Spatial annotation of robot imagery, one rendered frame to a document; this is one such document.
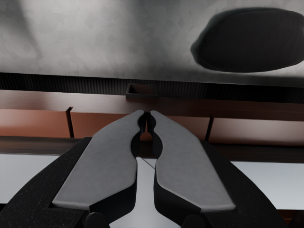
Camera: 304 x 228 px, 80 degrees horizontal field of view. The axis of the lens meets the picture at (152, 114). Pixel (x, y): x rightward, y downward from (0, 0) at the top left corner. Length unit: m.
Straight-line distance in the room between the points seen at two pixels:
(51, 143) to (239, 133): 0.25
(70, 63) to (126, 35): 0.12
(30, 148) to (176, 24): 0.29
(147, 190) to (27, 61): 0.31
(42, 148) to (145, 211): 0.17
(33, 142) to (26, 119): 0.03
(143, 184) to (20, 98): 0.20
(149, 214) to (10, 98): 0.26
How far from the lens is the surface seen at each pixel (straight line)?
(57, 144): 0.27
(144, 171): 0.24
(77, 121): 0.25
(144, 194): 0.28
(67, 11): 0.37
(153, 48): 0.35
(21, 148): 0.28
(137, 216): 0.32
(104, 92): 0.53
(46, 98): 0.29
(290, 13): 0.40
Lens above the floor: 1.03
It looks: 62 degrees down
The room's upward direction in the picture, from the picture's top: 178 degrees clockwise
